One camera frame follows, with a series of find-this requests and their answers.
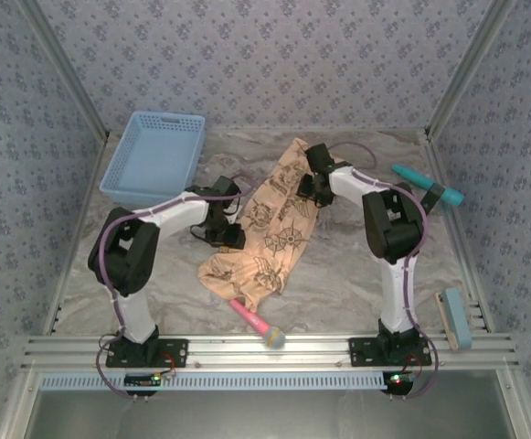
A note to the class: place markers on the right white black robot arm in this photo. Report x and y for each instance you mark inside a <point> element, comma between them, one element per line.
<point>397,292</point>

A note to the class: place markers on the grey metal panel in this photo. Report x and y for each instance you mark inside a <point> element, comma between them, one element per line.
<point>265,416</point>

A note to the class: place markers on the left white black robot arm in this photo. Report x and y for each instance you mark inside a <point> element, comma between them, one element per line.
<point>178,210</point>

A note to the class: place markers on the peach printed t-shirt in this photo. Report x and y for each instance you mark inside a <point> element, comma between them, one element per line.
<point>269,238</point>

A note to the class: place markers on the pink toy microphone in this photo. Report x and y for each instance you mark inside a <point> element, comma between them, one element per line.
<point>253,320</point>

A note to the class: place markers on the teal plastic tool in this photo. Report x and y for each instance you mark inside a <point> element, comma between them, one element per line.
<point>411,176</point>

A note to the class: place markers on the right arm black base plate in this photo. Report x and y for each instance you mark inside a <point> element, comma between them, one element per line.
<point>361,352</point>

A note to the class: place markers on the black rectangular block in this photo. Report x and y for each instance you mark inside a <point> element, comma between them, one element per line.
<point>432,196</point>

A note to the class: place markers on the aluminium frame side rail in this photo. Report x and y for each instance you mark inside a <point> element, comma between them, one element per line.
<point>462,238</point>
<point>92,183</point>

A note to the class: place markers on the aluminium frame post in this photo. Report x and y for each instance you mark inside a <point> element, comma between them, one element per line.
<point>66,68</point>
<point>468,68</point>

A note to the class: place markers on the aluminium mounting rail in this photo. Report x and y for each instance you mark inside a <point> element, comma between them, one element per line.
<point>315,352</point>

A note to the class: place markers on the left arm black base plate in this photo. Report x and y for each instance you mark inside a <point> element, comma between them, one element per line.
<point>173,352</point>

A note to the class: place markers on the blue plastic basket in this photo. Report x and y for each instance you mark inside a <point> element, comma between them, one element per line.
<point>155,155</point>

